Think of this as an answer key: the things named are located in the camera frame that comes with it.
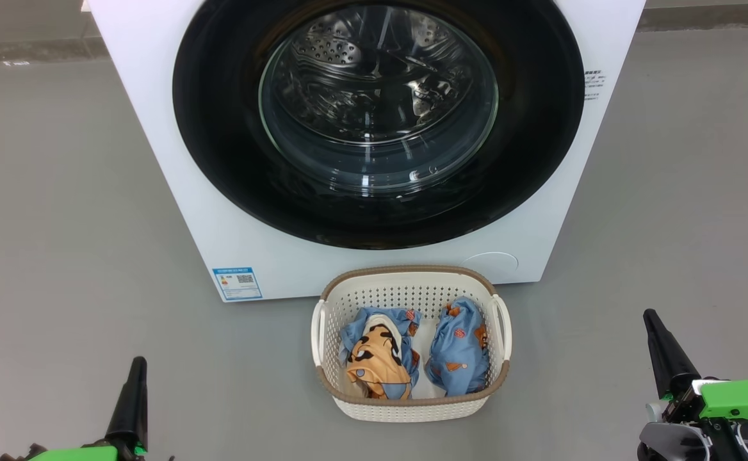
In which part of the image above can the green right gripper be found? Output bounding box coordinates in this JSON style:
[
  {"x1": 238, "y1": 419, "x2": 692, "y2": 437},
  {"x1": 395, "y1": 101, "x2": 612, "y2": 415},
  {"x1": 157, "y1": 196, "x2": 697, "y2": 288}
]
[{"x1": 643, "y1": 309, "x2": 748, "y2": 425}]

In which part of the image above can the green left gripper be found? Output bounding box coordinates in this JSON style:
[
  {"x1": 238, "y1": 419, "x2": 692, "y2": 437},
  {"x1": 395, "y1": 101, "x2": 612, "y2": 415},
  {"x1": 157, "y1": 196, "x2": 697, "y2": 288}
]
[{"x1": 0, "y1": 357, "x2": 150, "y2": 461}]

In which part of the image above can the blue garment with orange prints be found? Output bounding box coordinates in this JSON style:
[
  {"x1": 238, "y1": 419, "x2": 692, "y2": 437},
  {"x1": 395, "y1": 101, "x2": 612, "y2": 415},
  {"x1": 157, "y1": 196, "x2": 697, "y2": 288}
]
[{"x1": 425, "y1": 296, "x2": 490, "y2": 397}]

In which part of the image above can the blue orange cartoon print garment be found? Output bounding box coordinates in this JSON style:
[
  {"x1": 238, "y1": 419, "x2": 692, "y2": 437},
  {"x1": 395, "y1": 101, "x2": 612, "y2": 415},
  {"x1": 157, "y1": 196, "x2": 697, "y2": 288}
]
[{"x1": 339, "y1": 307, "x2": 423, "y2": 400}]

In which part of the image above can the black round glass washer door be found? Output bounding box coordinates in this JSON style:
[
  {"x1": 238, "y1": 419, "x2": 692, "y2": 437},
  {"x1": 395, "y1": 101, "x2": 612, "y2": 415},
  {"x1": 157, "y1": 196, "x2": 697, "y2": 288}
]
[{"x1": 172, "y1": 0, "x2": 586, "y2": 250}]

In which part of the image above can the white front-load washing machine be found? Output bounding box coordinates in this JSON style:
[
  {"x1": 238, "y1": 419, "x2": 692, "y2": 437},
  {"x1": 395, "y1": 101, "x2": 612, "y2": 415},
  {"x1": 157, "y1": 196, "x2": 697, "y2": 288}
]
[{"x1": 86, "y1": 0, "x2": 647, "y2": 303}]

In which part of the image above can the blue energy label sticker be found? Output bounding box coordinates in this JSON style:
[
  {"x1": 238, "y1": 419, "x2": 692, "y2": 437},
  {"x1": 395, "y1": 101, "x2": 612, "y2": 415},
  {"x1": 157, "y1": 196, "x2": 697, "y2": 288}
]
[{"x1": 212, "y1": 267, "x2": 264, "y2": 302}]

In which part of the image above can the round white drain filter cover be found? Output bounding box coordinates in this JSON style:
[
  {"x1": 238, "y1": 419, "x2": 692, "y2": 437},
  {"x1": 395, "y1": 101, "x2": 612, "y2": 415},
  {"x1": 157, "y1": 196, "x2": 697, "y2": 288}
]
[{"x1": 464, "y1": 252, "x2": 519, "y2": 282}]

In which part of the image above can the cream perforated laundry basket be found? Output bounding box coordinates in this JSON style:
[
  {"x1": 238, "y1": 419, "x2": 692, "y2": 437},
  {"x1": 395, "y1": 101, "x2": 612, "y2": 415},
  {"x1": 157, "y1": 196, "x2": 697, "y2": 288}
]
[{"x1": 311, "y1": 264, "x2": 513, "y2": 423}]

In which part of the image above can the small printed text label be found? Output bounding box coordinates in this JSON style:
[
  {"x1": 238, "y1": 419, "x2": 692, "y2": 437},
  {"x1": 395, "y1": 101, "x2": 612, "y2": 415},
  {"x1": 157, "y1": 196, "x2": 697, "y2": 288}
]
[{"x1": 583, "y1": 70, "x2": 608, "y2": 102}]

